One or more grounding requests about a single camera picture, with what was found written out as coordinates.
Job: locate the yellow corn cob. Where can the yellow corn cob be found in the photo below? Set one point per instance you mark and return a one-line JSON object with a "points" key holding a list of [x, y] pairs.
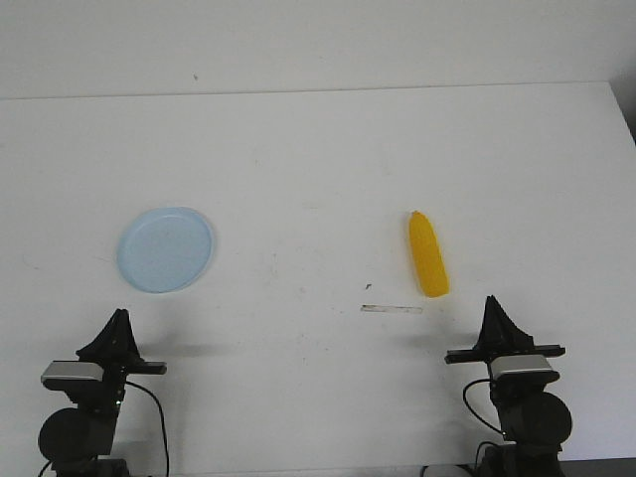
{"points": [[427, 258]]}

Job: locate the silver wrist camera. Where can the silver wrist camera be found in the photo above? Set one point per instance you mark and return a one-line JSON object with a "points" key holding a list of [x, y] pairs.
{"points": [[505, 366], [72, 371]]}

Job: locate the light blue round plate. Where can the light blue round plate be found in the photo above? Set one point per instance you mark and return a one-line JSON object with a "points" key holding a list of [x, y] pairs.
{"points": [[165, 249]]}

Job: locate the strip of clear tape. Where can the strip of clear tape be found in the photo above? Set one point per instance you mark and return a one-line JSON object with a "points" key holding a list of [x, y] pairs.
{"points": [[390, 309]]}

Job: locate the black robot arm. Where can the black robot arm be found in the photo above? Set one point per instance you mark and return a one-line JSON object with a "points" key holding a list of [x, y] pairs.
{"points": [[533, 423], [78, 440]]}

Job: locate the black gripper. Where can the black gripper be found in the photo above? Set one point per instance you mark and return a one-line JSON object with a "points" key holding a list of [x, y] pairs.
{"points": [[512, 337], [105, 347]]}

